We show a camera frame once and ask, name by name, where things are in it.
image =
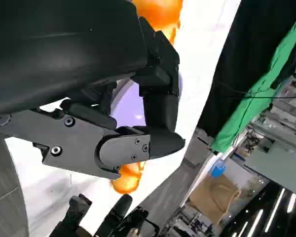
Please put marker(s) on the black backdrop cloth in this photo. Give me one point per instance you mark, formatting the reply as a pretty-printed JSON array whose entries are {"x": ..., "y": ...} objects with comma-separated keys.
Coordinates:
[{"x": 249, "y": 49}]

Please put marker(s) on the blue plastic clamp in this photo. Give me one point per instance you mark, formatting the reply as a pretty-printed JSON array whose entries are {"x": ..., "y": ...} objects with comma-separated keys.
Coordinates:
[{"x": 218, "y": 169}]

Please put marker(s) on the lilac plate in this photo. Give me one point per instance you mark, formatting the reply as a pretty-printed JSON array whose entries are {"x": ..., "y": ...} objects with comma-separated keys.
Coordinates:
[{"x": 128, "y": 106}]

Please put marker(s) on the green cloth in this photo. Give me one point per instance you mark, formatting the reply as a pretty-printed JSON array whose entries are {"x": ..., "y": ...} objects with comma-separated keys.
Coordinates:
[{"x": 239, "y": 116}]

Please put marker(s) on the orange white toy bread roll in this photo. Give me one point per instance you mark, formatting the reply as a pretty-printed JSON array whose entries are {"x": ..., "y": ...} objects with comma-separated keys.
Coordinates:
[
  {"x": 158, "y": 12},
  {"x": 128, "y": 180}
]

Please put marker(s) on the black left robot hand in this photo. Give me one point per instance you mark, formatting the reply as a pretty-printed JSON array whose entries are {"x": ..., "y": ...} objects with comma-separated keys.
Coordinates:
[{"x": 64, "y": 49}]

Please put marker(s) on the brown paper bag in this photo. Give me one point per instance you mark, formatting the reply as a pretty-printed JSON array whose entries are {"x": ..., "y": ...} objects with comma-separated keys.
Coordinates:
[{"x": 212, "y": 197}]

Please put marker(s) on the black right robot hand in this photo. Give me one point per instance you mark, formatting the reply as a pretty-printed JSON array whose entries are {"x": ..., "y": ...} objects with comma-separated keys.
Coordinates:
[{"x": 118, "y": 214}]

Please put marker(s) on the cluttered workshop desk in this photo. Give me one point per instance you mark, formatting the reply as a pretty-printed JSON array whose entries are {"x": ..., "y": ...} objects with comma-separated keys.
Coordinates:
[{"x": 276, "y": 128}]

